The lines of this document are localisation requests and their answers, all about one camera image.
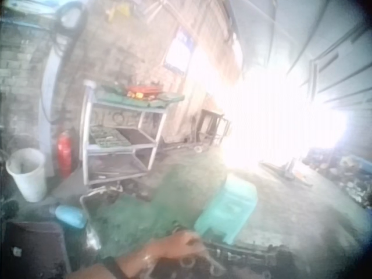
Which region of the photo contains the white lift column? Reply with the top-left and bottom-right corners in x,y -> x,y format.
39,0 -> 90,178

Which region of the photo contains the white plastic bucket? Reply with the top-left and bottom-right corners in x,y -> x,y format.
5,148 -> 48,203

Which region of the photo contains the blue plastic container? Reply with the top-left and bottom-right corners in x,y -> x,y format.
54,205 -> 88,231

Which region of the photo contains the person's left hand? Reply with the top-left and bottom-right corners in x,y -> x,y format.
146,231 -> 206,260

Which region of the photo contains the metal jack stand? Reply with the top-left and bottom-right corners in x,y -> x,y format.
278,156 -> 301,181

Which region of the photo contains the teal plastic jerrycan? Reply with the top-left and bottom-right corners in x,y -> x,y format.
194,179 -> 259,245

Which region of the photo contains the heap of machine parts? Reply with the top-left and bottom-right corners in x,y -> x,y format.
302,147 -> 372,209

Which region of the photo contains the blue and white wall poster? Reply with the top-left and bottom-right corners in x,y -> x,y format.
162,27 -> 196,78

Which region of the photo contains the metal shelf cart with trays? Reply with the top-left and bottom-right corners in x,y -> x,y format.
80,80 -> 186,187

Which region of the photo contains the green net cloth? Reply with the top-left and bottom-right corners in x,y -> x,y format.
94,152 -> 229,258

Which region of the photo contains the red fire extinguisher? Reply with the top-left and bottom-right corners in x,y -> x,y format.
56,130 -> 74,180

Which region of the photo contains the dark box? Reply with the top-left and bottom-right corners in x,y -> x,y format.
0,220 -> 72,279

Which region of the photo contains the black engine part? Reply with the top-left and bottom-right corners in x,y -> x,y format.
151,237 -> 296,279

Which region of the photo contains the black wrist band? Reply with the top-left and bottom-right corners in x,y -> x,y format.
102,257 -> 126,279

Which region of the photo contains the dark metal frame rack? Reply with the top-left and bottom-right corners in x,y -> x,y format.
196,109 -> 233,146

